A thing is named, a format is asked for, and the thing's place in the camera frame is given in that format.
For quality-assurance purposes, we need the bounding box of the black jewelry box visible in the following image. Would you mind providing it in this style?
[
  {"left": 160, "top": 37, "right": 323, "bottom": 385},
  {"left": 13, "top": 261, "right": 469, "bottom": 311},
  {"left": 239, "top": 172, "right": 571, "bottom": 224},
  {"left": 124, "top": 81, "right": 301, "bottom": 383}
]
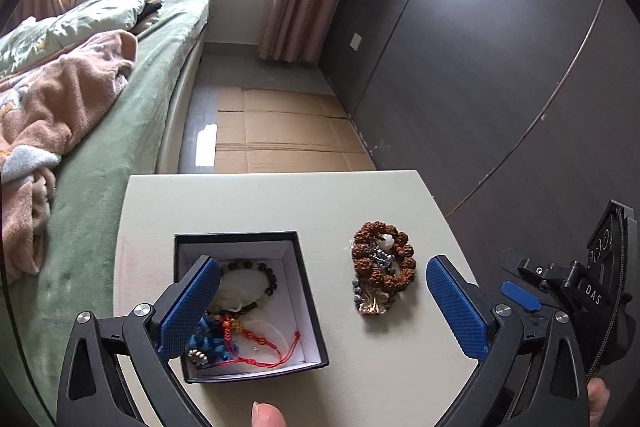
[{"left": 174, "top": 231, "right": 331, "bottom": 384}]

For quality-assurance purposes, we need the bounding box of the pink fleece blanket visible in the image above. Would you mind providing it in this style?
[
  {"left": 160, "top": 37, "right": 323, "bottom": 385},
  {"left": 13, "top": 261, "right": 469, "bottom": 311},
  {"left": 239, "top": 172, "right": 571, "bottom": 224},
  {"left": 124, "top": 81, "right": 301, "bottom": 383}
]
[{"left": 0, "top": 29, "right": 139, "bottom": 280}]

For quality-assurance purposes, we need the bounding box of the brown seed bead bracelet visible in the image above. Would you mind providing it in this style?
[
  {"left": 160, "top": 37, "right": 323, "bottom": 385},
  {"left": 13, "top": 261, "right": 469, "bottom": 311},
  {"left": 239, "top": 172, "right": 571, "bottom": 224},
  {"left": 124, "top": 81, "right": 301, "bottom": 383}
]
[{"left": 351, "top": 220, "right": 417, "bottom": 294}]

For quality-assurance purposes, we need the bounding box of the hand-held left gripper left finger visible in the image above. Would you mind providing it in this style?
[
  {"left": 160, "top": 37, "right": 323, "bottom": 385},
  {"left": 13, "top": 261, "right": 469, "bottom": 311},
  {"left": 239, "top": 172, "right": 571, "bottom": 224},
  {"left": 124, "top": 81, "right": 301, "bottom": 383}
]
[{"left": 56, "top": 255, "right": 223, "bottom": 427}]

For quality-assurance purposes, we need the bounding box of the red string bracelet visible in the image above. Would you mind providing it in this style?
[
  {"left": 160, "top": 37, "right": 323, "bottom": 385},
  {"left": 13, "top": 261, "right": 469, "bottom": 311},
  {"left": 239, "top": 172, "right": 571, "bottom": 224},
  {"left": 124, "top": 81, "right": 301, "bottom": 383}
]
[{"left": 197, "top": 313, "right": 303, "bottom": 370}]

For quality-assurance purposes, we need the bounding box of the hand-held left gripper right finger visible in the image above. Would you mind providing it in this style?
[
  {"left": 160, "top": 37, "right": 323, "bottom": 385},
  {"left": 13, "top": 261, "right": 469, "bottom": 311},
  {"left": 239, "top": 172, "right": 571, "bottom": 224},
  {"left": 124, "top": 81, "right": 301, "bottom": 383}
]
[{"left": 426, "top": 255, "right": 587, "bottom": 427}]

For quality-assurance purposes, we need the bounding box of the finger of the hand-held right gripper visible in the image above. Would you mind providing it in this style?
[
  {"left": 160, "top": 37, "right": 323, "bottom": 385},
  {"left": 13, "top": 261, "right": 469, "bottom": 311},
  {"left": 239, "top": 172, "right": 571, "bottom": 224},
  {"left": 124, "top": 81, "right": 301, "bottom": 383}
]
[
  {"left": 500, "top": 249, "right": 583, "bottom": 297},
  {"left": 501, "top": 280, "right": 561, "bottom": 314}
]

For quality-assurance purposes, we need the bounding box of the person's right hand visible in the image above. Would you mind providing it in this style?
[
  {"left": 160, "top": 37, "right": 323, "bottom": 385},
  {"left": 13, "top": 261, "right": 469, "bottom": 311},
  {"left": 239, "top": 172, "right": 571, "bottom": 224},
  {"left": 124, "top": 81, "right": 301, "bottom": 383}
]
[{"left": 586, "top": 379, "right": 610, "bottom": 427}]

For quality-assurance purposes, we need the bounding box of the green bed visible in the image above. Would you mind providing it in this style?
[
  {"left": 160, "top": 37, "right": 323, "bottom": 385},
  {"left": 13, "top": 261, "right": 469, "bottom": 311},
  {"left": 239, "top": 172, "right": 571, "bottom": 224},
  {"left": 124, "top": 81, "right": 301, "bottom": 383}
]
[{"left": 0, "top": 0, "right": 212, "bottom": 413}]

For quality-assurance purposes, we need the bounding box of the silver charm bracelet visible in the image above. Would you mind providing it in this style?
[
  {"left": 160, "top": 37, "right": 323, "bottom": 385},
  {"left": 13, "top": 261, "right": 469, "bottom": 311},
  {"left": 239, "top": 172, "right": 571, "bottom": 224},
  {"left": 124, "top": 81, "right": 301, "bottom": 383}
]
[{"left": 367, "top": 234, "right": 397, "bottom": 269}]

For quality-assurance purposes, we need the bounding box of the dark grey wardrobe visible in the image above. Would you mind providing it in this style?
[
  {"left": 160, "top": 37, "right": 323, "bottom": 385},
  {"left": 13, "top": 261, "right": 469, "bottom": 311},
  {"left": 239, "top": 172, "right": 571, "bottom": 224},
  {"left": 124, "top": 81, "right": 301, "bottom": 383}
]
[{"left": 319, "top": 0, "right": 640, "bottom": 303}]

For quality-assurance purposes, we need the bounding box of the pale green quilt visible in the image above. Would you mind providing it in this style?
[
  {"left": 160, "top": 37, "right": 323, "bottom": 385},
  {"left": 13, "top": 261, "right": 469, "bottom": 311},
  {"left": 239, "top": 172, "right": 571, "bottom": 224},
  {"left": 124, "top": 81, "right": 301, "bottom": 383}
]
[{"left": 0, "top": 0, "right": 166, "bottom": 78}]

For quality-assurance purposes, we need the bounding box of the flat cardboard sheet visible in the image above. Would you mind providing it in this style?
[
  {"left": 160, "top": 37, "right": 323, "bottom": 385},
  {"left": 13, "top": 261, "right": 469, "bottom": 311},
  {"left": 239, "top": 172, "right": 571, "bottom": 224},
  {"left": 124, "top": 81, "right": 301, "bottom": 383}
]
[{"left": 211, "top": 86, "right": 377, "bottom": 175}]

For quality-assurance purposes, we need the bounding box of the dark bead bracelet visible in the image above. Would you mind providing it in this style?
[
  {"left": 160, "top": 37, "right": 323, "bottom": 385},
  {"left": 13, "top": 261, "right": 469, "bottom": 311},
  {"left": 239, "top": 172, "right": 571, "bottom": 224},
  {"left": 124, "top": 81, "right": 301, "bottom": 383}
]
[{"left": 214, "top": 259, "right": 281, "bottom": 310}]

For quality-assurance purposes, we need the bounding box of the person's left hand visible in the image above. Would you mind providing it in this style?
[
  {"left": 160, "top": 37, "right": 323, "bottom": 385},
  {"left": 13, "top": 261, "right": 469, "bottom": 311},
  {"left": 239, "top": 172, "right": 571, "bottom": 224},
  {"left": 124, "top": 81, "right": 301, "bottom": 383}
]
[{"left": 251, "top": 401, "right": 289, "bottom": 427}]

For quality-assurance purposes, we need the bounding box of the grey bead crystal bracelet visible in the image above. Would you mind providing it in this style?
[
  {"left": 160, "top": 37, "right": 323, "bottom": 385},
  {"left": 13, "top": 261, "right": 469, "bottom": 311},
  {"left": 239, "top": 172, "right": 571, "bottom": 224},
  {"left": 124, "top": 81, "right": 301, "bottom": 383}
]
[{"left": 351, "top": 276, "right": 399, "bottom": 317}]

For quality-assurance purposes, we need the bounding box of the blue flower bracelet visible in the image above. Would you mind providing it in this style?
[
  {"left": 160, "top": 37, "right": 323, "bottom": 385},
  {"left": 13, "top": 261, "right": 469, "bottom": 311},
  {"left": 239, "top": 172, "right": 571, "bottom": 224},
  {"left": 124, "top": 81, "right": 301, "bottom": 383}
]
[{"left": 186, "top": 314, "right": 236, "bottom": 367}]

